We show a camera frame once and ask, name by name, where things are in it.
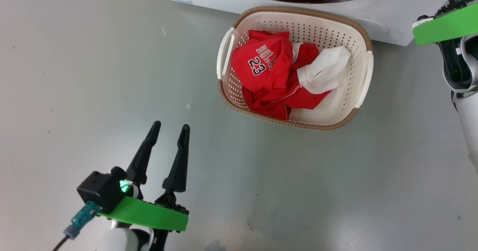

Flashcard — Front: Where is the red basketball jersey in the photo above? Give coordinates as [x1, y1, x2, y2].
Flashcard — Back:
[231, 30, 333, 121]

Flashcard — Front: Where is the white cloth piece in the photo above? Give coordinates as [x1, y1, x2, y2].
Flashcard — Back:
[292, 43, 352, 95]

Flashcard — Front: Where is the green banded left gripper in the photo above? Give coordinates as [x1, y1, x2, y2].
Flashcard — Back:
[97, 121, 191, 232]

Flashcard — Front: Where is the white front-load washing machine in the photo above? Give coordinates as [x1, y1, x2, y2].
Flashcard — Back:
[153, 0, 454, 47]

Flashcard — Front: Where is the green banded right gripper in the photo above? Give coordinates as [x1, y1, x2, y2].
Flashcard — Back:
[412, 0, 478, 46]

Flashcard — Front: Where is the teal left cable connector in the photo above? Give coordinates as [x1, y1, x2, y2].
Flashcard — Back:
[63, 201, 100, 241]

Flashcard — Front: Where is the cream perforated laundry basket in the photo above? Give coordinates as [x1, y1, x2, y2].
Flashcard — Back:
[217, 6, 374, 131]

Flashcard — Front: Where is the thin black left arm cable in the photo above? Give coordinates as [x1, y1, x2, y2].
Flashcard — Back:
[52, 235, 72, 251]

